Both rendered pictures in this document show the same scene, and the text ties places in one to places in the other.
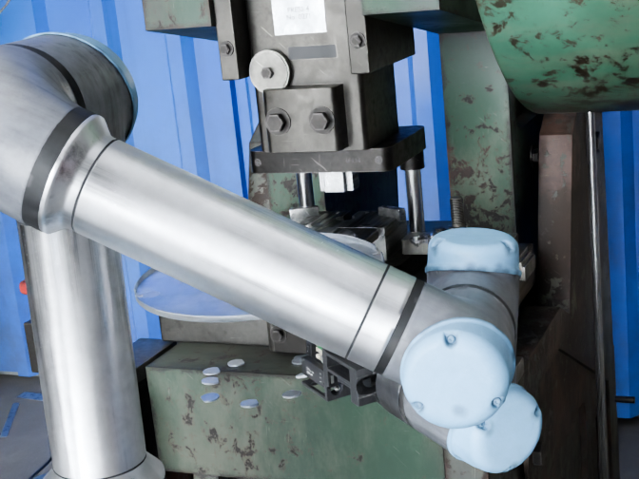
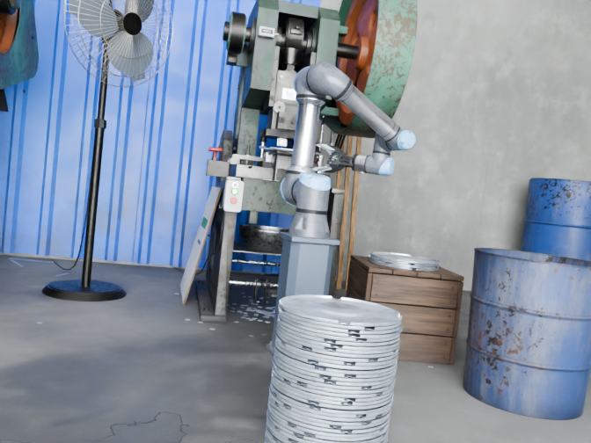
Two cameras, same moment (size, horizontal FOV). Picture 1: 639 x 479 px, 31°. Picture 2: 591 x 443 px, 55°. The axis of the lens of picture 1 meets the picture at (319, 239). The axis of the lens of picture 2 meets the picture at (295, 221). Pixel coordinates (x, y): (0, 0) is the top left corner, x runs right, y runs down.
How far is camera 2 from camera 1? 1.81 m
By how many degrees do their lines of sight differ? 37
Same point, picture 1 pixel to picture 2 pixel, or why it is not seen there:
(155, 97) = (107, 140)
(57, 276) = (313, 117)
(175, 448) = (247, 202)
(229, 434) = (266, 199)
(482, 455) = (389, 169)
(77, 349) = (313, 134)
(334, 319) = (389, 126)
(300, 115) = (288, 119)
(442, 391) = (406, 141)
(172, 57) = (120, 126)
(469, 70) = not seen: hidden behind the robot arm
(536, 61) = not seen: hidden behind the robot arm
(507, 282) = not seen: hidden behind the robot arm
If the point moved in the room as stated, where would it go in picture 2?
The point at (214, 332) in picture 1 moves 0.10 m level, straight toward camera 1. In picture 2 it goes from (253, 175) to (266, 176)
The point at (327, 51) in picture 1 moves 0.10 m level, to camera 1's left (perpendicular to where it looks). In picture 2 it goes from (295, 105) to (278, 101)
